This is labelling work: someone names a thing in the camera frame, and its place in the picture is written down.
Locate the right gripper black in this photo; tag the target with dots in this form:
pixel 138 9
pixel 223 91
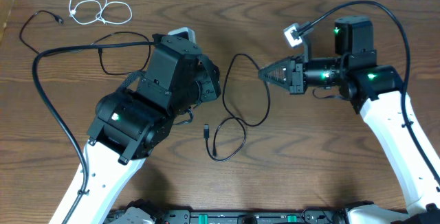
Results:
pixel 294 74

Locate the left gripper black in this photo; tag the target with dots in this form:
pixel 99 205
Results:
pixel 211 80

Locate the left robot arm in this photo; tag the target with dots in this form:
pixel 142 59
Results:
pixel 133 120

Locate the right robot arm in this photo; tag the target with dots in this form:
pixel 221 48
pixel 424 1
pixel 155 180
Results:
pixel 375 92

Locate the brown cardboard box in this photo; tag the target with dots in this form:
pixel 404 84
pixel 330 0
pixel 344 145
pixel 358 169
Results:
pixel 5 11

